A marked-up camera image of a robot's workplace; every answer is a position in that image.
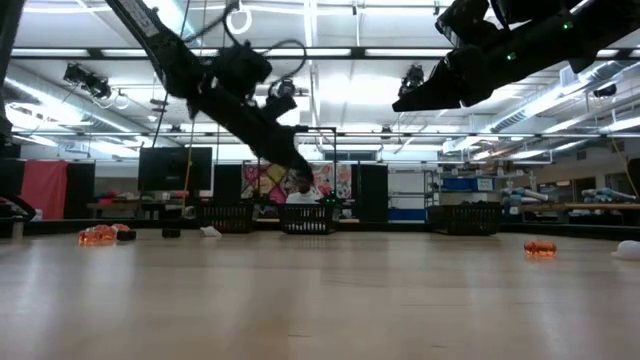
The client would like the black aluminium table frame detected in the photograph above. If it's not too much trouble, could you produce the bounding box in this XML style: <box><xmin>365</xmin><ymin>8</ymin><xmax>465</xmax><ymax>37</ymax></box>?
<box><xmin>0</xmin><ymin>215</ymin><xmax>640</xmax><ymax>239</ymax></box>

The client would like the dark cluttered table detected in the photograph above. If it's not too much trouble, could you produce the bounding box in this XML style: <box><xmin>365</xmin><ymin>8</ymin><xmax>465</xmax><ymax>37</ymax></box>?
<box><xmin>87</xmin><ymin>198</ymin><xmax>201</xmax><ymax>221</ymax></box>

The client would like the person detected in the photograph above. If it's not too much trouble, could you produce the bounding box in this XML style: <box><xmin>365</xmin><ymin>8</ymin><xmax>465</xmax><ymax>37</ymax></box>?
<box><xmin>285</xmin><ymin>178</ymin><xmax>321</xmax><ymax>205</ymax></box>

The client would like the grey blue rolled mat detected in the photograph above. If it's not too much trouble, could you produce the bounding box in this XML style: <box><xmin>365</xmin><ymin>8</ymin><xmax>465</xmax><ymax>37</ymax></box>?
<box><xmin>502</xmin><ymin>186</ymin><xmax>544</xmax><ymax>205</ymax></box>
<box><xmin>581</xmin><ymin>187</ymin><xmax>640</xmax><ymax>204</ymax></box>

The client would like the black plastic lattice basket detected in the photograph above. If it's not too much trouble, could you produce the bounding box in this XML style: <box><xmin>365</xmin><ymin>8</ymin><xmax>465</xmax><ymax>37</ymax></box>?
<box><xmin>278</xmin><ymin>203</ymin><xmax>337</xmax><ymax>235</ymax></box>
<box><xmin>427</xmin><ymin>202</ymin><xmax>504</xmax><ymax>236</ymax></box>
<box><xmin>199</xmin><ymin>202</ymin><xmax>255</xmax><ymax>234</ymax></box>

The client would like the blue box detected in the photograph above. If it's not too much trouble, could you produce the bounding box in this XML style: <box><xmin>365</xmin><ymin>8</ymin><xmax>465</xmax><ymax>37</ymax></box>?
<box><xmin>387</xmin><ymin>207</ymin><xmax>427</xmax><ymax>222</ymax></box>

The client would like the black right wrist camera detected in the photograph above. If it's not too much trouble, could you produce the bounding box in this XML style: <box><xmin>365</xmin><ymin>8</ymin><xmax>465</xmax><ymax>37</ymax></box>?
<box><xmin>433</xmin><ymin>0</ymin><xmax>501</xmax><ymax>50</ymax></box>

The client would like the red curtain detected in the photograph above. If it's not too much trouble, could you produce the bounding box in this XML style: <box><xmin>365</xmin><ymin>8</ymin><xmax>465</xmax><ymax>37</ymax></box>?
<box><xmin>20</xmin><ymin>159</ymin><xmax>69</xmax><ymax>221</ymax></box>

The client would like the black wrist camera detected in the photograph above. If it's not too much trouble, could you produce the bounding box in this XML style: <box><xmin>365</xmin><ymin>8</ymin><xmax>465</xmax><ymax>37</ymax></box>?
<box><xmin>261</xmin><ymin>93</ymin><xmax>299</xmax><ymax>122</ymax></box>
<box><xmin>433</xmin><ymin>0</ymin><xmax>501</xmax><ymax>50</ymax></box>

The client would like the colourful wall mural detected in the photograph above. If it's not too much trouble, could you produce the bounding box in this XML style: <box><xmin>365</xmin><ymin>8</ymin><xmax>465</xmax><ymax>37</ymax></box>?
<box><xmin>242</xmin><ymin>159</ymin><xmax>354</xmax><ymax>219</ymax></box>

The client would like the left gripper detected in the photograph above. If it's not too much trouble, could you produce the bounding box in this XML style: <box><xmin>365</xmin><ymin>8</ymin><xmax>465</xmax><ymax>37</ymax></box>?
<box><xmin>192</xmin><ymin>84</ymin><xmax>316</xmax><ymax>184</ymax></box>

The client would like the blue storage bin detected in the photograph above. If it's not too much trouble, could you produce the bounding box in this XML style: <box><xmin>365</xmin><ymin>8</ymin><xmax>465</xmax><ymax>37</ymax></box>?
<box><xmin>441</xmin><ymin>176</ymin><xmax>495</xmax><ymax>193</ymax></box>

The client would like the black curved bracket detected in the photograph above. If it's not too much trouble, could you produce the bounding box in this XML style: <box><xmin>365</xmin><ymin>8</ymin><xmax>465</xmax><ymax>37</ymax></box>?
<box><xmin>0</xmin><ymin>194</ymin><xmax>39</xmax><ymax>224</ymax></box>

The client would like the black overhead camera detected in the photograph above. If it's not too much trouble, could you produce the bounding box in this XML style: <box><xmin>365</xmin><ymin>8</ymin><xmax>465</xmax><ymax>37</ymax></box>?
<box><xmin>269</xmin><ymin>77</ymin><xmax>299</xmax><ymax>100</ymax></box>

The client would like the wooden workbench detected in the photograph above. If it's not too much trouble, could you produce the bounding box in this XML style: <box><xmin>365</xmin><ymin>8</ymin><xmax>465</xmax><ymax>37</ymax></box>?
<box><xmin>517</xmin><ymin>201</ymin><xmax>640</xmax><ymax>212</ymax></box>

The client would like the black monitor screen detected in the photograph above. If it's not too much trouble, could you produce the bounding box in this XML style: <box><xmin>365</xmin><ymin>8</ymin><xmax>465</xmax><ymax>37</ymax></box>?
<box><xmin>137</xmin><ymin>146</ymin><xmax>214</xmax><ymax>193</ymax></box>

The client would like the white hanging ring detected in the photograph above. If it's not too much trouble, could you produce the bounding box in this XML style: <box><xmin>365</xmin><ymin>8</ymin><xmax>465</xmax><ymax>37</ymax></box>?
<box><xmin>225</xmin><ymin>2</ymin><xmax>254</xmax><ymax>37</ymax></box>

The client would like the white air vent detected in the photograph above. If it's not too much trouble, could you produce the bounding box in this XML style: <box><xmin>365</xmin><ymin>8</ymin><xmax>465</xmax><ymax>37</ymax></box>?
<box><xmin>558</xmin><ymin>64</ymin><xmax>582</xmax><ymax>89</ymax></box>

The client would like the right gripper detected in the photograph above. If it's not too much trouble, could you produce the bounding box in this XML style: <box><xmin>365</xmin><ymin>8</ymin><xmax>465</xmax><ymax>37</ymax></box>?
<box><xmin>391</xmin><ymin>44</ymin><xmax>522</xmax><ymax>113</ymax></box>

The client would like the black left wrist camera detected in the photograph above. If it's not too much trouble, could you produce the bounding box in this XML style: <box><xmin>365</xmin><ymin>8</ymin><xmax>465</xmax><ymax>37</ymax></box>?
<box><xmin>261</xmin><ymin>93</ymin><xmax>299</xmax><ymax>122</ymax></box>

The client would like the black left camera cable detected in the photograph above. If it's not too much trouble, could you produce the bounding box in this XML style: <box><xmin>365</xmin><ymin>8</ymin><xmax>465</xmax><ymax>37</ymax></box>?
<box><xmin>257</xmin><ymin>38</ymin><xmax>308</xmax><ymax>99</ymax></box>

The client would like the black partition panel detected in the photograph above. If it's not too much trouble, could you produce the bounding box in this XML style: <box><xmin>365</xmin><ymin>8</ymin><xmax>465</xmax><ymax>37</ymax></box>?
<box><xmin>213</xmin><ymin>163</ymin><xmax>244</xmax><ymax>206</ymax></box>
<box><xmin>351</xmin><ymin>164</ymin><xmax>390</xmax><ymax>224</ymax></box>
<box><xmin>67</xmin><ymin>160</ymin><xmax>97</xmax><ymax>221</ymax></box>

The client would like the black rig-mounted light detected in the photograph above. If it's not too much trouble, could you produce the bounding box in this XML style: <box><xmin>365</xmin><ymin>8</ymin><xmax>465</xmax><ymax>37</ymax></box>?
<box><xmin>397</xmin><ymin>63</ymin><xmax>427</xmax><ymax>102</ymax></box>
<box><xmin>62</xmin><ymin>62</ymin><xmax>114</xmax><ymax>101</ymax></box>

